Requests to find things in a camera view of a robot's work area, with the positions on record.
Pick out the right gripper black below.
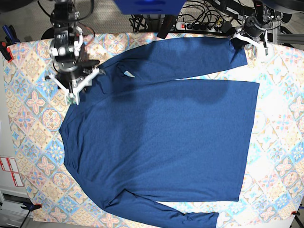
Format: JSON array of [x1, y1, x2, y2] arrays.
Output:
[[45, 56, 105, 105]]

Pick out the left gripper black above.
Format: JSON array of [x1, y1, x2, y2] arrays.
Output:
[[230, 16, 269, 56]]

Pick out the blue long-sleeve T-shirt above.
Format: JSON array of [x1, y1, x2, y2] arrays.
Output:
[[59, 37, 259, 228]]

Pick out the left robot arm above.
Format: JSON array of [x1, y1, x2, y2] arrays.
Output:
[[230, 0, 302, 54]]

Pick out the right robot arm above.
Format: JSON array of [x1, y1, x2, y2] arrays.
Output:
[[45, 0, 102, 105]]

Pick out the black round stool base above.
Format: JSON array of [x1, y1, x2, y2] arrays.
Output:
[[41, 28, 55, 40]]

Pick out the white power strip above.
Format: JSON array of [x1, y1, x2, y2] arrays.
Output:
[[175, 20, 224, 32]]

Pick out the red black clamp left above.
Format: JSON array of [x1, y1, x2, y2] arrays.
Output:
[[0, 41, 13, 62]]

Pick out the blue clamp top left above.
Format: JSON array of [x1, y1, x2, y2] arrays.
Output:
[[2, 25, 20, 45]]

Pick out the blue box overhead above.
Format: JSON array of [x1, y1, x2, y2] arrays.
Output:
[[114, 0, 186, 15]]

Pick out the red white labels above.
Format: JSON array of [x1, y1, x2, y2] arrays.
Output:
[[0, 157, 24, 187]]

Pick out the black clamp bottom left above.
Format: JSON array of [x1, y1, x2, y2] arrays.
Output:
[[20, 202, 42, 212]]

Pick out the white cabinet bottom left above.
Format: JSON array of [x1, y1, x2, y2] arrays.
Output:
[[0, 189, 31, 228]]

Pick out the black clamp bottom right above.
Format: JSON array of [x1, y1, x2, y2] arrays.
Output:
[[291, 211, 301, 216]]

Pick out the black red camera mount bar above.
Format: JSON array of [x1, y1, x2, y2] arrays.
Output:
[[157, 15, 177, 39]]

